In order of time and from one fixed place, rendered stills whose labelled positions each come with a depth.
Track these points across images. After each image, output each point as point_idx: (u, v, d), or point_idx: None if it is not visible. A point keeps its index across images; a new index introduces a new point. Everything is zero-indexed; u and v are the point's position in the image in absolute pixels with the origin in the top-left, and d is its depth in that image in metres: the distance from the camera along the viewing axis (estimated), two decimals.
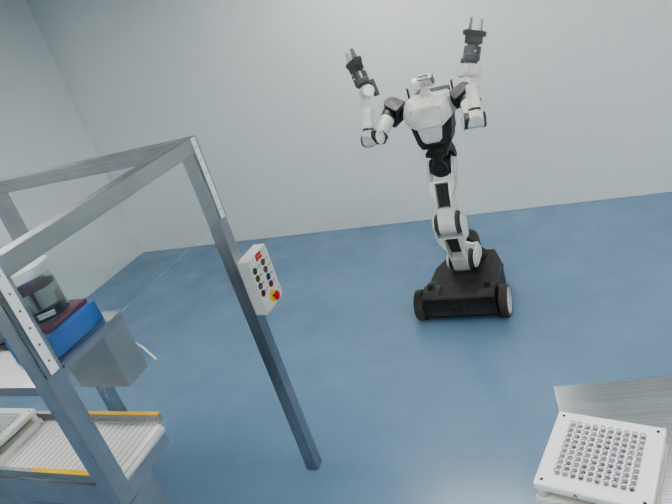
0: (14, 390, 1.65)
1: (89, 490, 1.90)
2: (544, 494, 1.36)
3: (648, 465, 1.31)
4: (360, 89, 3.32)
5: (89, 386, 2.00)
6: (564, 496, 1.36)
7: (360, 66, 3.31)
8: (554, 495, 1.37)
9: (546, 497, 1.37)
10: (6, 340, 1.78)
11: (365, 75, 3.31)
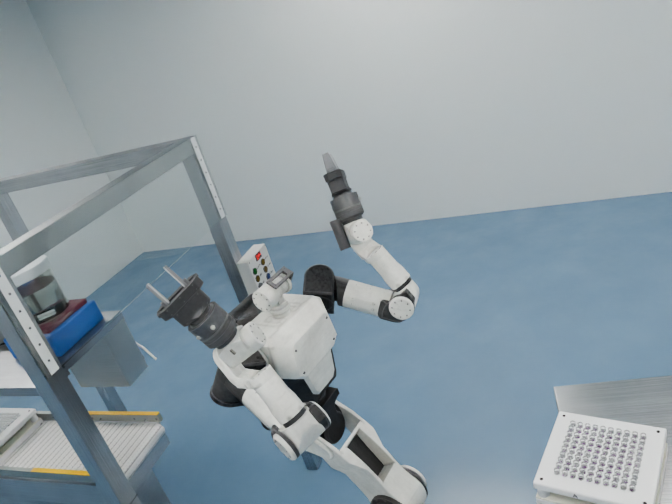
0: (14, 390, 1.65)
1: (89, 490, 1.90)
2: (544, 494, 1.36)
3: (648, 465, 1.31)
4: (237, 341, 1.36)
5: (89, 386, 2.00)
6: (564, 496, 1.36)
7: (207, 295, 1.36)
8: (554, 495, 1.37)
9: (546, 497, 1.37)
10: (6, 340, 1.78)
11: (224, 310, 1.39)
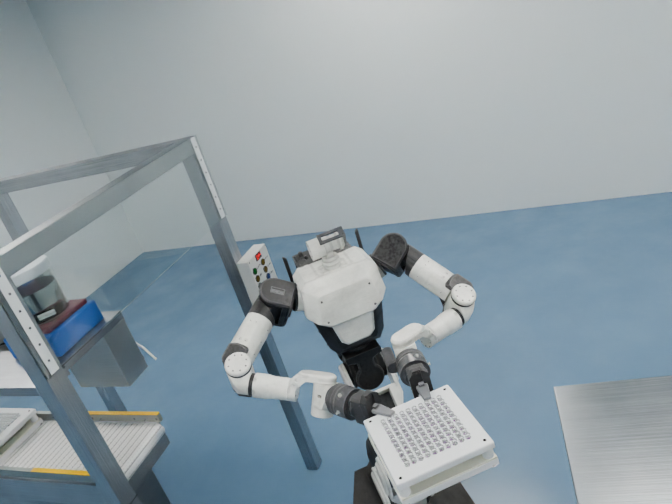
0: (14, 390, 1.65)
1: (89, 490, 1.90)
2: None
3: (440, 457, 1.35)
4: (321, 407, 1.66)
5: (89, 386, 2.00)
6: None
7: None
8: None
9: None
10: (6, 340, 1.78)
11: None
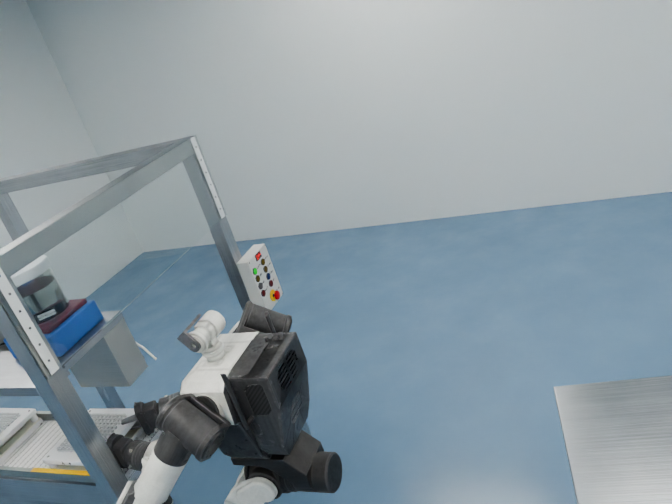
0: (14, 390, 1.65)
1: (89, 490, 1.90)
2: None
3: None
4: None
5: (89, 386, 2.00)
6: None
7: None
8: None
9: None
10: (6, 340, 1.78)
11: None
